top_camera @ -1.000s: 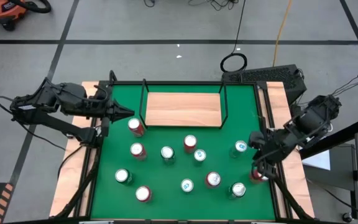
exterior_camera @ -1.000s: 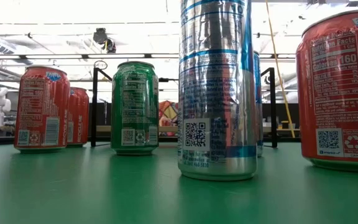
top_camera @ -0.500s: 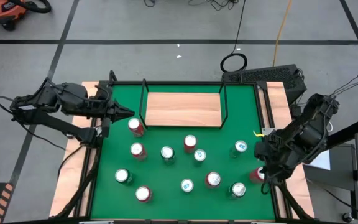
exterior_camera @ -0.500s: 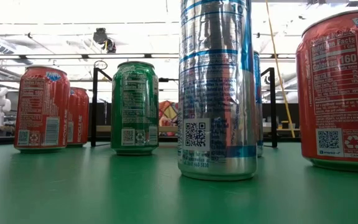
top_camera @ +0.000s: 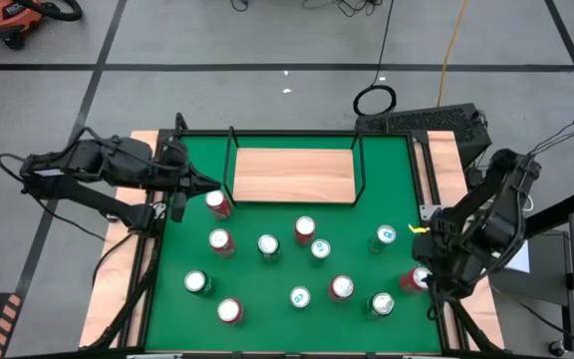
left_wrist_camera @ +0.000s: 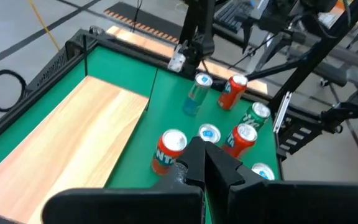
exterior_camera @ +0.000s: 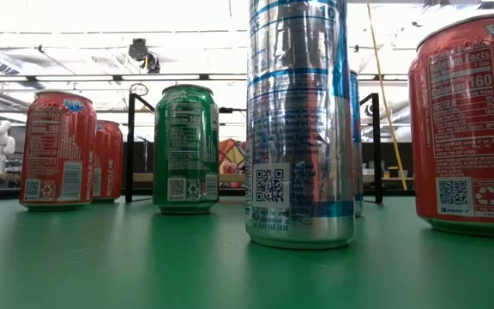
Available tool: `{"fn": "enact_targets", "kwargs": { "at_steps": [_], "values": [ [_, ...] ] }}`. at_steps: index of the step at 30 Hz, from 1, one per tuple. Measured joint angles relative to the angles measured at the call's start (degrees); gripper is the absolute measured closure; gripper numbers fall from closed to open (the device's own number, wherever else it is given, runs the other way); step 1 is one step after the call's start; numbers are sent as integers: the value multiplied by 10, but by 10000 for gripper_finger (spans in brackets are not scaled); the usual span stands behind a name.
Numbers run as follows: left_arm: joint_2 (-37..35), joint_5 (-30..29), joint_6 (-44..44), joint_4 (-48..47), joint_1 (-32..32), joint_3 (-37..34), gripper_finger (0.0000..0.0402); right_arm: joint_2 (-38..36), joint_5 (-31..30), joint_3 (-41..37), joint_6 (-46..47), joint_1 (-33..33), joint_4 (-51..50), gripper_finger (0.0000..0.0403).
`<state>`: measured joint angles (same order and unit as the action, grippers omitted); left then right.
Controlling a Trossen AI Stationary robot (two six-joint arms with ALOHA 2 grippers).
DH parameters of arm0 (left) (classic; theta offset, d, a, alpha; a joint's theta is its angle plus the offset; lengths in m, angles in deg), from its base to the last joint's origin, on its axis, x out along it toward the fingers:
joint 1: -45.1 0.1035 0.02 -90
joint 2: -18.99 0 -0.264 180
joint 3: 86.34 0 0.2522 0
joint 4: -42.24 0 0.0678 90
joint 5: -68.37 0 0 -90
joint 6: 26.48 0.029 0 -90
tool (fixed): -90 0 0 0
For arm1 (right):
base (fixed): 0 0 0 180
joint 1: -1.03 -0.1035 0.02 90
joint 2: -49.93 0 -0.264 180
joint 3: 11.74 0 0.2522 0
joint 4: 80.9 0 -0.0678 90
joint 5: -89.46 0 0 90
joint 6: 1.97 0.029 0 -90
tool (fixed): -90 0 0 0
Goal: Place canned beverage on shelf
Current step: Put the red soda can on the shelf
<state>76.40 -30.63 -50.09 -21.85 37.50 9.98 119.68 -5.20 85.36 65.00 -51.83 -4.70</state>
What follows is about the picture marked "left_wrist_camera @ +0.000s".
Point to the black mat orange stripes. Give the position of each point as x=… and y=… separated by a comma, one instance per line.
x=148, y=21

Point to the orange Fanta soda can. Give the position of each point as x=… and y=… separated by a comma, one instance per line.
x=230, y=95
x=166, y=155
x=239, y=138

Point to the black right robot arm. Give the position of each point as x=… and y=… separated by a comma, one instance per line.
x=197, y=31

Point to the silver metal bracket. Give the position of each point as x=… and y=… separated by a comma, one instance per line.
x=282, y=110
x=176, y=60

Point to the green table mat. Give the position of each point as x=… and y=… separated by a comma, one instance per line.
x=166, y=112

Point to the dark computer keyboard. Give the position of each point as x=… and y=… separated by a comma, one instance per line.
x=232, y=14

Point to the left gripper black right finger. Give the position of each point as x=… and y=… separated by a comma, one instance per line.
x=291, y=205

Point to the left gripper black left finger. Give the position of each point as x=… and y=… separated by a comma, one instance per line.
x=120, y=207

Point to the green Sprite soda can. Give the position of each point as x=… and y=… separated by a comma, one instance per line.
x=250, y=119

